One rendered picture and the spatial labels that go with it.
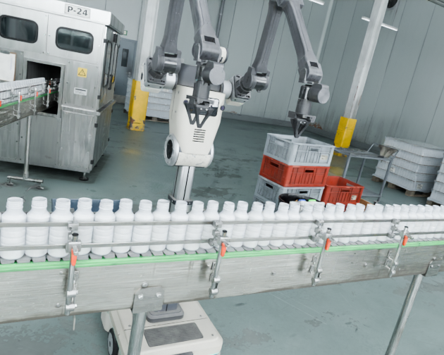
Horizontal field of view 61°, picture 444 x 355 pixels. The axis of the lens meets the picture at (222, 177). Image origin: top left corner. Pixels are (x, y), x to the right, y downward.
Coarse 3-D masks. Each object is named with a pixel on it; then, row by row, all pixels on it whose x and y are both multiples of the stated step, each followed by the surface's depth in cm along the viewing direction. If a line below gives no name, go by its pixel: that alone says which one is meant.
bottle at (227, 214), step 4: (224, 204) 131; (228, 204) 129; (232, 204) 132; (224, 208) 130; (228, 208) 130; (232, 208) 130; (220, 212) 133; (224, 212) 130; (228, 212) 130; (232, 212) 131; (220, 216) 130; (224, 216) 130; (228, 216) 130; (232, 216) 130; (232, 224) 131; (220, 228) 131; (224, 228) 130; (228, 228) 131; (232, 228) 132; (220, 232) 131; (228, 232) 131; (228, 236) 132
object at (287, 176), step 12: (264, 156) 389; (264, 168) 390; (276, 168) 376; (288, 168) 362; (300, 168) 372; (312, 168) 381; (324, 168) 391; (276, 180) 374; (288, 180) 367; (300, 180) 377; (312, 180) 387; (324, 180) 397
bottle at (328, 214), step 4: (328, 204) 155; (332, 204) 155; (328, 208) 153; (332, 208) 152; (324, 212) 154; (328, 212) 153; (332, 212) 153; (324, 216) 153; (328, 216) 152; (332, 216) 152; (324, 224) 153; (328, 224) 153; (332, 224) 153; (324, 228) 153; (332, 228) 155; (320, 240) 155
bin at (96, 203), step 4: (52, 200) 158; (72, 200) 163; (76, 200) 164; (92, 200) 167; (96, 200) 168; (100, 200) 169; (112, 200) 171; (116, 200) 172; (120, 200) 173; (52, 204) 154; (72, 204) 164; (76, 204) 165; (92, 204) 168; (96, 204) 169; (116, 204) 173; (52, 208) 156; (76, 208) 165; (92, 208) 169; (96, 208) 169; (116, 208) 174; (132, 316) 136
